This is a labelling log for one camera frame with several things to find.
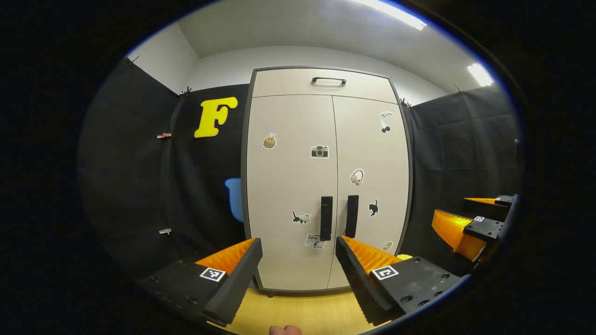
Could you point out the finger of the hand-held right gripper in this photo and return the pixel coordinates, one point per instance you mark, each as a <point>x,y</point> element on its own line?
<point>498,207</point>
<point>484,229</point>

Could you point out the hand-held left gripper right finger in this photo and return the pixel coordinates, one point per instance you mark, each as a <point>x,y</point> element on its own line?
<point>361,288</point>

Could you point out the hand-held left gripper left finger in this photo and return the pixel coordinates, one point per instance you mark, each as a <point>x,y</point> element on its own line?
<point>233,288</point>

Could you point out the white double-door shoe cabinet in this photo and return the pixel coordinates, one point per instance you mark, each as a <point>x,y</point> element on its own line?
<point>244,195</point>

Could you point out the white cabinet door camera sticker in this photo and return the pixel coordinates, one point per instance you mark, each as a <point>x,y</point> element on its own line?
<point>288,186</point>

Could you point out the white cabinet door headphone sticker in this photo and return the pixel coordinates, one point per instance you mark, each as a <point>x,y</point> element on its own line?
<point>372,158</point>

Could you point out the yellow lumpy object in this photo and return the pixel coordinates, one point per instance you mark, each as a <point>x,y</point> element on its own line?
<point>404,257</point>

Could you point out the dark clothes clip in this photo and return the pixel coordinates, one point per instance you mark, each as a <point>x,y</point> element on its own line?
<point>133,60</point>
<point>404,103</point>
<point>186,91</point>
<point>458,87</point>

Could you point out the short ceiling light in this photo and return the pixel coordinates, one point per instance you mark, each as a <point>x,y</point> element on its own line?
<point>479,74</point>

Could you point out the black backdrop cloth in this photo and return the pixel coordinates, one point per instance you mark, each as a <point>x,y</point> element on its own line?
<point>139,186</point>

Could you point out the pink clothes clip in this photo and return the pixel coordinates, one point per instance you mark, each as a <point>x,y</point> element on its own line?
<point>164,135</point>

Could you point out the long ceiling light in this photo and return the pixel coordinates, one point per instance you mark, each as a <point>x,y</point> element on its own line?
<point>400,16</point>

